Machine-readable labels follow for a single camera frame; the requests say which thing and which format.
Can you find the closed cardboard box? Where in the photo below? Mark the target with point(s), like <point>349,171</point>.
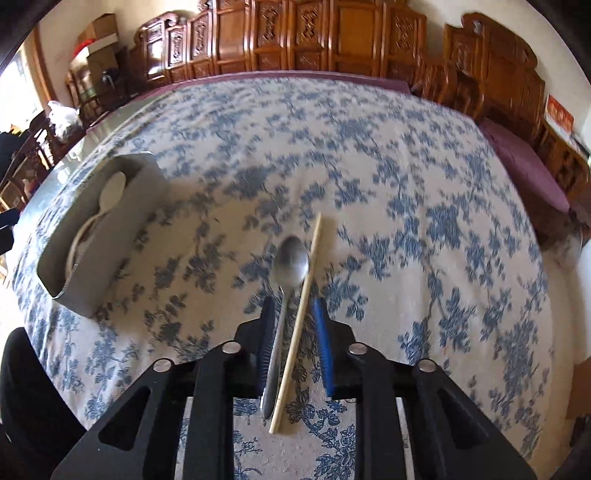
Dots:
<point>101,60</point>

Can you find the person's dark clothing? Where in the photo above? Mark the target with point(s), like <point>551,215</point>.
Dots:
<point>27,392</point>

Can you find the purple seat cushion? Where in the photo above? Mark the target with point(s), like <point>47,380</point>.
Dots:
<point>526,170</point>

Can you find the dark wooden chair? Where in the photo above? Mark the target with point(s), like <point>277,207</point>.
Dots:
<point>27,157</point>

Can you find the open cardboard box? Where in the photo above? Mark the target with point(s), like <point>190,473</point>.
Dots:
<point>99,30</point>

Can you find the long purple sofa cushion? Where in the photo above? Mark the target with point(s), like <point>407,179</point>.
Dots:
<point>231,76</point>

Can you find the wooden chopstick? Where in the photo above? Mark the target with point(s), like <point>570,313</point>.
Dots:
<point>307,286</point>

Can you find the red box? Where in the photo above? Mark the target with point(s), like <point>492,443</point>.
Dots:
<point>559,113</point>

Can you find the wooden side table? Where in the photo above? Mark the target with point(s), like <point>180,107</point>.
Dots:
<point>565,157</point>

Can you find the white plastic bag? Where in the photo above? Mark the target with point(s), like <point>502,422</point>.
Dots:
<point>64,120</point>

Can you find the blue floral tablecloth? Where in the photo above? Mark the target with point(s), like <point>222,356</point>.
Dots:
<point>392,184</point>

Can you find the grey utensil tray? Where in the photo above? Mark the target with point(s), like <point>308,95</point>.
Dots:
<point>124,230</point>

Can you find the carved wooden armchair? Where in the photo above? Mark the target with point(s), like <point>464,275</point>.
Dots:
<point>498,69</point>

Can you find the metal spoon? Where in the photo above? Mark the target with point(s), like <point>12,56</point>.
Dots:
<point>291,265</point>

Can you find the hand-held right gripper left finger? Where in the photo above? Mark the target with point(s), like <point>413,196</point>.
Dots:
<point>265,346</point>

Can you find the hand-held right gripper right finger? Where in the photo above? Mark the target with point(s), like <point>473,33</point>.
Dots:
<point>323,346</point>

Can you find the small wooden chair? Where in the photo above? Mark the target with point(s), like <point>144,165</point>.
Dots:
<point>448,87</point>

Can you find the carved wooden sofa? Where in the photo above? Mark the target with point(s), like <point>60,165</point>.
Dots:
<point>351,41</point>

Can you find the white spoon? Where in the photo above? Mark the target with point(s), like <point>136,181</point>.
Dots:
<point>113,189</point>

